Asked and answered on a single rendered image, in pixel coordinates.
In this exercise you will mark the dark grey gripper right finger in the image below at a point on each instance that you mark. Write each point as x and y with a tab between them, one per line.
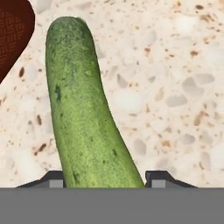
159	179

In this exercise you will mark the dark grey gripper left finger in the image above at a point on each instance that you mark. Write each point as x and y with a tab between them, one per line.
52	179

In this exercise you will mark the green cucumber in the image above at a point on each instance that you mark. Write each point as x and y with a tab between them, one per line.
81	110

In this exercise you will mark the dark red patterned tray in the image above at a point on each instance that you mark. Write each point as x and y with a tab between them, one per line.
13	32

